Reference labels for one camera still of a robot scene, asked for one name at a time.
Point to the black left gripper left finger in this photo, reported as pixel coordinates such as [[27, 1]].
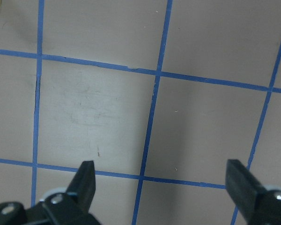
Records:
[[62, 208]]

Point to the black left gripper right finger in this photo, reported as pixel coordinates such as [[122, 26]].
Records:
[[258, 204]]

